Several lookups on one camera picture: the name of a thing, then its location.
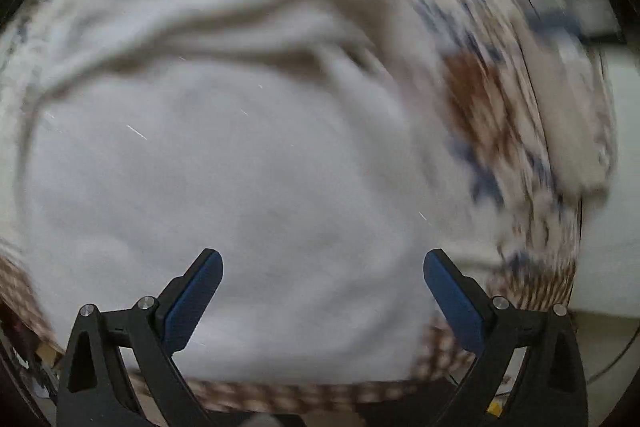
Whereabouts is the thin grey cable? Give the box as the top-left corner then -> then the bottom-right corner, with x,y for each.
586,332 -> 640,383

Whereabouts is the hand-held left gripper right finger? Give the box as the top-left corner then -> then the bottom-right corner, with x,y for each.
423,249 -> 589,427

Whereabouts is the patterned brown blue blanket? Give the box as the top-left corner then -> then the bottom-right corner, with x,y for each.
0,0 -> 618,414

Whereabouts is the white garment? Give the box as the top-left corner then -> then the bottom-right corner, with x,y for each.
10,0 -> 506,383

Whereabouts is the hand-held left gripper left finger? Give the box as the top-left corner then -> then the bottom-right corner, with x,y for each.
56,248 -> 224,427

